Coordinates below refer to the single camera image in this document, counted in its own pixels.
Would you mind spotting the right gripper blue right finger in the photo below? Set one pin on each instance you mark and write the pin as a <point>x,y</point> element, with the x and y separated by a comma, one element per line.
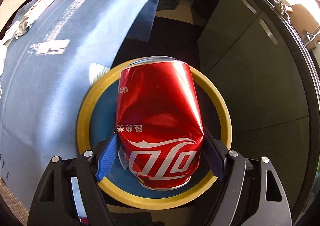
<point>251,193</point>

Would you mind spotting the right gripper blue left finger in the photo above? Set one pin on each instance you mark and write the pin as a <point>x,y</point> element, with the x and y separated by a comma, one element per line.
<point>53,202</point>

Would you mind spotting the crushed red cola can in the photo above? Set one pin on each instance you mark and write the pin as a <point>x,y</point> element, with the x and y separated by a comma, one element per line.
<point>158,122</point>

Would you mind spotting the silver foil wrapper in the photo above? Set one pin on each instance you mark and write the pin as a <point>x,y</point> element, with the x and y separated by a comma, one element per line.
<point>18,29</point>

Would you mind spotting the red white medicine box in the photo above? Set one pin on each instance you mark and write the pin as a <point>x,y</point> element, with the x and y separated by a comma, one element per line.
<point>36,10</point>

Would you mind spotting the left forearm knit sleeve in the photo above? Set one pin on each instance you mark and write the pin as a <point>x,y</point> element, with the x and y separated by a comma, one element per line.
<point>19,211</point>

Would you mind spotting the yellow rimmed trash bin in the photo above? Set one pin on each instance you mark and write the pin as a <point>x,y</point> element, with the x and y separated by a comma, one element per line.
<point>96,121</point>

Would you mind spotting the green lower kitchen cabinets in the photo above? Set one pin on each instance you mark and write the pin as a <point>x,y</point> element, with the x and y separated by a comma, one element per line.
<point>266,77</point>

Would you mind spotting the blue star tablecloth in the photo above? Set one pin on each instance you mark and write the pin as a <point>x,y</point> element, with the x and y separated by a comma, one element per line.
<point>47,73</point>

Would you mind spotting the wooden cutting board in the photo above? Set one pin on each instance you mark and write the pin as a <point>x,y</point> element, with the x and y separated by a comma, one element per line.
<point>302,20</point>

